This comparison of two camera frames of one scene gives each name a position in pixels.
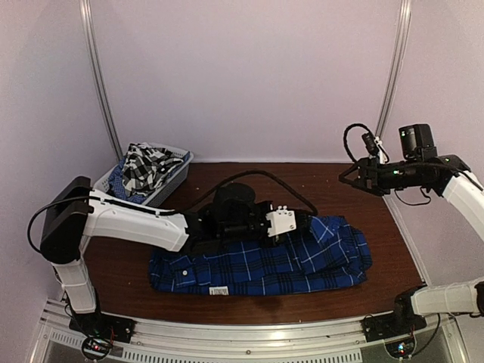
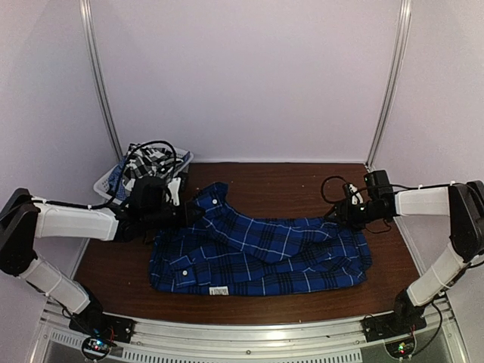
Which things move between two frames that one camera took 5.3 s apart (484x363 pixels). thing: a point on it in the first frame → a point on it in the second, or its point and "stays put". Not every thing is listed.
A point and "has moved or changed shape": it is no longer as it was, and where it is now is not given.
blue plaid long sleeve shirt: [324, 252] has moved or changed shape
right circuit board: [401, 349] stays put
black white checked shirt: [146, 167] stays put
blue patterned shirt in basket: [117, 187] stays put
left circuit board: [95, 348] stays put
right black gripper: [362, 183] → [341, 206]
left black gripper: [280, 240] → [188, 219]
